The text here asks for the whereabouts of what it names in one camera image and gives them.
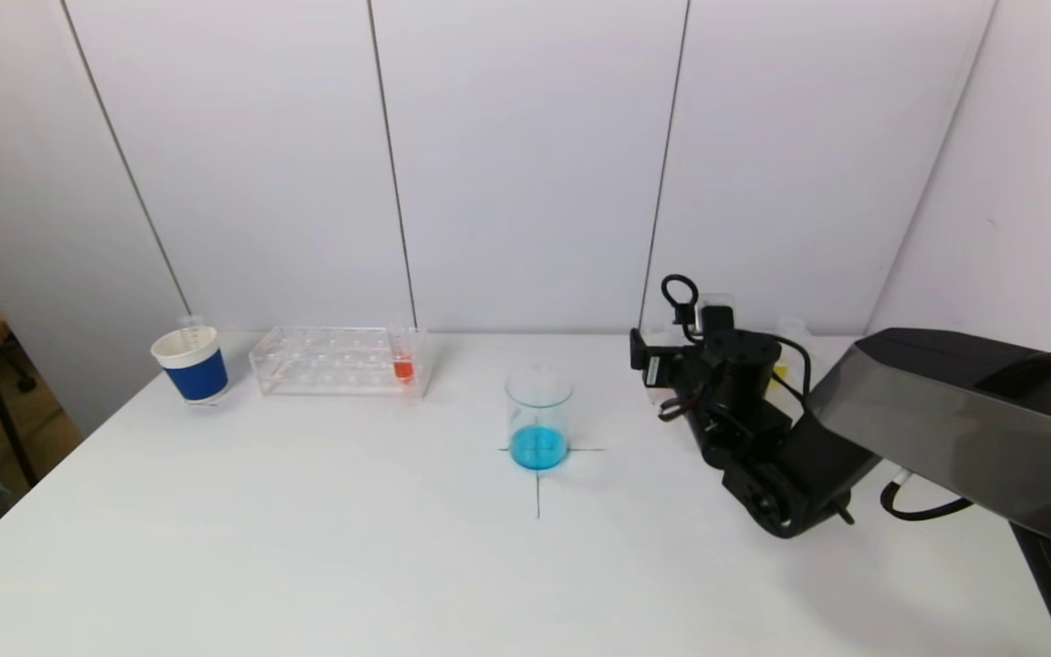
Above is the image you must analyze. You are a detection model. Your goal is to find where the black tripod stand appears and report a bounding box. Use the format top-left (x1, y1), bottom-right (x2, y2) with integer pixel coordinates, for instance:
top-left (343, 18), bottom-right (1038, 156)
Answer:
top-left (0, 351), bottom-right (38, 485)

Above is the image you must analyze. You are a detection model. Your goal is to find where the white paper cup blue sleeve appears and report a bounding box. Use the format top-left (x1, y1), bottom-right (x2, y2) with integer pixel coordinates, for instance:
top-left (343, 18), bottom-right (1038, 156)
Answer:
top-left (151, 326), bottom-right (231, 405)

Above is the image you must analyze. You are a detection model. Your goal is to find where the test tube with yellow pigment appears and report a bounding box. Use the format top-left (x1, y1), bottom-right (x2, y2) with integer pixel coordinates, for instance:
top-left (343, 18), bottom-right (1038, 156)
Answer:
top-left (767, 317), bottom-right (809, 389)

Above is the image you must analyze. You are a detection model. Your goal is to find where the clear acrylic test tube rack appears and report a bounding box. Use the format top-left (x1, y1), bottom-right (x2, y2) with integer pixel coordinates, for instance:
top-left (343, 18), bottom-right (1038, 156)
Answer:
top-left (250, 327), bottom-right (432, 400)
top-left (640, 330), bottom-right (833, 405)

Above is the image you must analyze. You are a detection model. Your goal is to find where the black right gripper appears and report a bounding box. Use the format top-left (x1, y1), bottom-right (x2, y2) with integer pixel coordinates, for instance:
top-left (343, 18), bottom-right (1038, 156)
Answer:
top-left (630, 328), bottom-right (691, 388)

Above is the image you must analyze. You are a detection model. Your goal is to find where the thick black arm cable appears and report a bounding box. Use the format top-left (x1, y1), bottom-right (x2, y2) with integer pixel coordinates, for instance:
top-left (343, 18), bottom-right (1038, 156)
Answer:
top-left (879, 474), bottom-right (973, 523)

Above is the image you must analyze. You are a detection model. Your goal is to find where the clear glass beaker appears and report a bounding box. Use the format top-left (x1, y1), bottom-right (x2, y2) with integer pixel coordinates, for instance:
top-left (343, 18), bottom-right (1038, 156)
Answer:
top-left (505, 365), bottom-right (574, 472)

